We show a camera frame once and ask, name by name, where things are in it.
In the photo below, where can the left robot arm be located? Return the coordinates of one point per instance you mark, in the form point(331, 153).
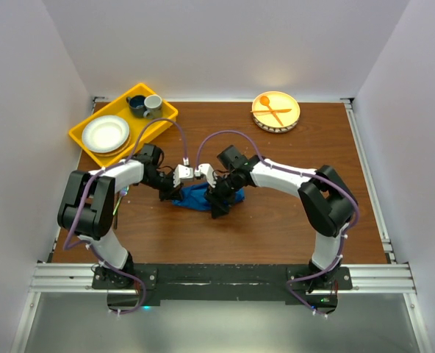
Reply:
point(88, 205)

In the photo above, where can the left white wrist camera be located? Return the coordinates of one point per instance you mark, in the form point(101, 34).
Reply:
point(183, 173)

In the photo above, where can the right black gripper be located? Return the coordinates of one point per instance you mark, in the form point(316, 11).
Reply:
point(217, 198)

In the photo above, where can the orange plastic knife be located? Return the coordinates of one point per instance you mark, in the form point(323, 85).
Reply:
point(269, 110)

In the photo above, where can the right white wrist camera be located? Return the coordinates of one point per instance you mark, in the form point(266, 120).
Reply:
point(207, 172)

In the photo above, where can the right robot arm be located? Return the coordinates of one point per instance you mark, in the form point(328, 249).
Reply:
point(330, 207)

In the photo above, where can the orange plastic spoon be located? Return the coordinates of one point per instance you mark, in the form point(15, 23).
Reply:
point(264, 100)

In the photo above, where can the yellow plastic plate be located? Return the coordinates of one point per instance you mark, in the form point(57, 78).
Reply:
point(278, 100)

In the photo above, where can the yellow plastic tray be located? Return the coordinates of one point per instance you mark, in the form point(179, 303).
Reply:
point(139, 133)

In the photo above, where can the blue cloth napkin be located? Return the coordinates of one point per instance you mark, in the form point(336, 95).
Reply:
point(195, 198)

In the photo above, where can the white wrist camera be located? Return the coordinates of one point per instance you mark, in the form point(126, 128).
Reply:
point(207, 172)
point(183, 173)

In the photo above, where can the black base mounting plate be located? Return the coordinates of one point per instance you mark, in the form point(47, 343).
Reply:
point(241, 283)

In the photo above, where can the white paper plate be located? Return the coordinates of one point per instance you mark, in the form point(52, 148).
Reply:
point(105, 134)

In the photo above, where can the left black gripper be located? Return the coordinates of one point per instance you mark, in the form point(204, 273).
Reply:
point(171, 193)

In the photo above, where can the dark blue mug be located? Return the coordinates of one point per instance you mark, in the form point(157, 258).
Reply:
point(136, 105)

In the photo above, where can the iridescent metal fork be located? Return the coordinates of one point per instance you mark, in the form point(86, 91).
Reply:
point(121, 194)

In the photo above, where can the grey mug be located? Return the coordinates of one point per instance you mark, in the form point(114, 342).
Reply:
point(153, 107)

